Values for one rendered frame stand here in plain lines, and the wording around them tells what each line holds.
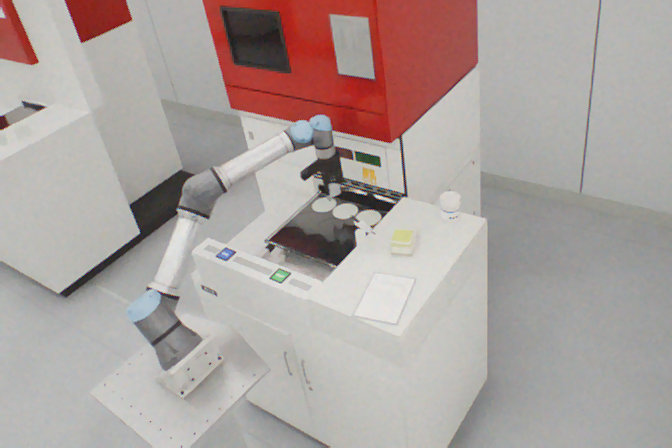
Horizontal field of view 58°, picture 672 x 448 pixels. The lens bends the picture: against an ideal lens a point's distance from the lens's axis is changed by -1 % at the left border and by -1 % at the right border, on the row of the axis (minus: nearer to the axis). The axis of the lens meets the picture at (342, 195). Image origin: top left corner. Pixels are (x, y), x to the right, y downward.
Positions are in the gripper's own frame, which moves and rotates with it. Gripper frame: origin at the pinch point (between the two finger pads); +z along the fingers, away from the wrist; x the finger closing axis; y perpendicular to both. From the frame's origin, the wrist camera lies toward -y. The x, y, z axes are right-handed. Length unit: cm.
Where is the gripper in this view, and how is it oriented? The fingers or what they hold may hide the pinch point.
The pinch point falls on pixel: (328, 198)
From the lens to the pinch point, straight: 239.8
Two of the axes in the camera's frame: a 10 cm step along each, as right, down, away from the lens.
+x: -1.1, -5.5, 8.3
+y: 9.8, -1.7, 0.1
